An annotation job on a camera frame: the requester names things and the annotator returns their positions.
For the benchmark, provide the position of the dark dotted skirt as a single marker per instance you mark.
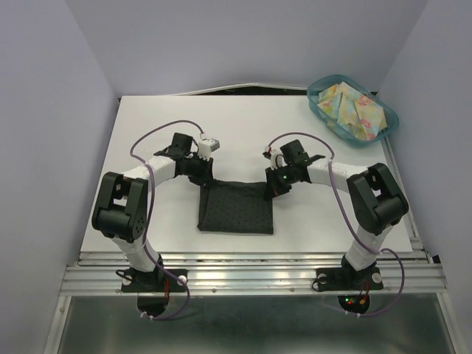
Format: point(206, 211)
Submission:
point(235, 207)

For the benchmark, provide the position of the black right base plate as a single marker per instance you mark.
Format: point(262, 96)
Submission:
point(343, 279)

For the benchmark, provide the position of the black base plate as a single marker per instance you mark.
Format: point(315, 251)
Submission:
point(134, 282)
point(343, 279)

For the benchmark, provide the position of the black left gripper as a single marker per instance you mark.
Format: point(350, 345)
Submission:
point(205, 176)

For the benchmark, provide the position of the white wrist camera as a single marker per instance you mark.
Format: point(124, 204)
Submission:
point(206, 147)
point(275, 157)

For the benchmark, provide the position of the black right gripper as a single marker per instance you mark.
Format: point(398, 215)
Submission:
point(273, 189)

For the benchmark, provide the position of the pastel floral skirt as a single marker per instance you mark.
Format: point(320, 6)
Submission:
point(351, 113)

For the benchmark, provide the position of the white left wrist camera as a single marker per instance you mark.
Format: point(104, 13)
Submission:
point(206, 147)

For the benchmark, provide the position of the teal plastic basket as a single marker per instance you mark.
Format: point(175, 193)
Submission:
point(320, 85)

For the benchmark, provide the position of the metal lower shelf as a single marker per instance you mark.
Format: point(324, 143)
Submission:
point(260, 324)

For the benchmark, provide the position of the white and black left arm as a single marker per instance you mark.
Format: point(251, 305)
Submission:
point(125, 202)

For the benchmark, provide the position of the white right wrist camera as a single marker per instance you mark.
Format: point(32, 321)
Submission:
point(275, 157)

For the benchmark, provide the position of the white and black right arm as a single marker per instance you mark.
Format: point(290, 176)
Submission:
point(369, 198)

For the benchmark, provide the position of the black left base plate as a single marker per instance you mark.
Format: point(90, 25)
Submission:
point(134, 282)

